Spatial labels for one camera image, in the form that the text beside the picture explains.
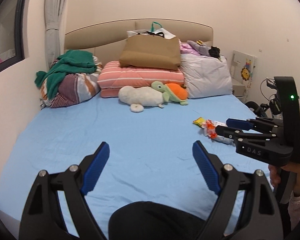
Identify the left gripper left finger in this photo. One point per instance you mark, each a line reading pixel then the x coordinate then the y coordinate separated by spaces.
pixel 42 216

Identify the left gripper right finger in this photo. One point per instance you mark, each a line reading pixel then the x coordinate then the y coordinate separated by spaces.
pixel 259 217

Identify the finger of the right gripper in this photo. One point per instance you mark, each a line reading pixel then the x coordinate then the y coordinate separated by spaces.
pixel 257 124
pixel 259 135

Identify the orange white plastic wrapper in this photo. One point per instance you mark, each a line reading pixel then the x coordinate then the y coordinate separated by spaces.
pixel 209 128

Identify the yellow snack wrapper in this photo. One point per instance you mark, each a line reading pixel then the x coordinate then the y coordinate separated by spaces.
pixel 200 122

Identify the pink sleeve right forearm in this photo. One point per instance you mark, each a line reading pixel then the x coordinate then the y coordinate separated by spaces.
pixel 294 210

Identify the right hand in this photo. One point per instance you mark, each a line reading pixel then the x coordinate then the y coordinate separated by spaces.
pixel 275 178

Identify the white bedside table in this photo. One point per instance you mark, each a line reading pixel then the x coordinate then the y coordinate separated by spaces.
pixel 238 90

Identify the lion picture board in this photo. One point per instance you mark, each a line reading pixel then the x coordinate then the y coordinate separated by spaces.
pixel 242 67

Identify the white lilac duvet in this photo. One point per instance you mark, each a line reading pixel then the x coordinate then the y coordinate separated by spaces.
pixel 204 76

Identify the blue bed sheet mattress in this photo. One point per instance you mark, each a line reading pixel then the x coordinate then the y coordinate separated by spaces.
pixel 150 154

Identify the green turtle plush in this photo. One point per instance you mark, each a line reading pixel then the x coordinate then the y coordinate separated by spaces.
pixel 175 92

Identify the black small item on duvet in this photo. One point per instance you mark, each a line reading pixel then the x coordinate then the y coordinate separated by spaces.
pixel 215 52

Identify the grey purple plush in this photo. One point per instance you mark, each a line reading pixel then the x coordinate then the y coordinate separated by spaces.
pixel 200 47

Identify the black round object bottom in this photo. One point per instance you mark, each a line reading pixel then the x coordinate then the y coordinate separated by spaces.
pixel 149 220

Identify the white plush seal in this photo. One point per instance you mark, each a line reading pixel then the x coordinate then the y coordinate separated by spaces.
pixel 139 98

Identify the brown paper bag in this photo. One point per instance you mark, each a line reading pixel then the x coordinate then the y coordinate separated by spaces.
pixel 150 51

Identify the striped multicolour quilt bundle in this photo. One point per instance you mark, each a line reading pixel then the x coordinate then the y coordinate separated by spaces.
pixel 74 89

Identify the pink striped pillow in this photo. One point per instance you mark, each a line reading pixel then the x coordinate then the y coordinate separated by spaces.
pixel 113 77

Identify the beige bed headboard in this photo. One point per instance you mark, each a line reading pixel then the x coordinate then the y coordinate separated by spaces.
pixel 105 33

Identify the green knitted garment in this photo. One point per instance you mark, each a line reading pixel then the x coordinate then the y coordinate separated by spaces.
pixel 72 62

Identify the black framed window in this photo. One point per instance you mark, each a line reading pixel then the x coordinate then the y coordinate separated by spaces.
pixel 11 32

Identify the right grey curtain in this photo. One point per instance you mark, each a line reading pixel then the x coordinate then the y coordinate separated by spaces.
pixel 53 10

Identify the black stand with cables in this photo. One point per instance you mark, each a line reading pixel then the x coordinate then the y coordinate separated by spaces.
pixel 273 103

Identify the white shopping bag green handle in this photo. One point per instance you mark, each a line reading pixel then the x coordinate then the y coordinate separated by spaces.
pixel 156 29

